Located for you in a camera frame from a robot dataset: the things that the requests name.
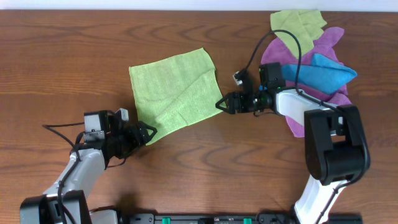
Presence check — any light green cloth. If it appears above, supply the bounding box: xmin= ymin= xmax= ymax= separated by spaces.
xmin=129 ymin=48 xmax=222 ymax=144

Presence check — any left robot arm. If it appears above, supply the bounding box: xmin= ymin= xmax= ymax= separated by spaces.
xmin=20 ymin=108 xmax=157 ymax=223

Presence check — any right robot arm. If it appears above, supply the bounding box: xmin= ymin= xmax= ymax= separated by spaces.
xmin=215 ymin=63 xmax=369 ymax=223

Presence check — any upper purple cloth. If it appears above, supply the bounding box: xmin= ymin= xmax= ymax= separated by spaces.
xmin=261 ymin=27 xmax=345 ymax=65

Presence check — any purple cloth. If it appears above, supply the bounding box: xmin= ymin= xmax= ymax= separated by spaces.
xmin=285 ymin=83 xmax=351 ymax=138
xmin=261 ymin=27 xmax=345 ymax=65

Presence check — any blue cloth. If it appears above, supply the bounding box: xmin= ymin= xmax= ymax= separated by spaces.
xmin=282 ymin=54 xmax=358 ymax=95

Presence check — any lower purple cloth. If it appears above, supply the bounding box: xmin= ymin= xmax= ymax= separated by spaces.
xmin=285 ymin=83 xmax=351 ymax=138

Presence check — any olive green cloth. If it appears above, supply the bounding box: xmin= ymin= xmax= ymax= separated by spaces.
xmin=270 ymin=10 xmax=327 ymax=55

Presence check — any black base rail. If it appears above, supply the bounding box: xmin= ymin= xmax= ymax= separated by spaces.
xmin=90 ymin=212 xmax=364 ymax=224

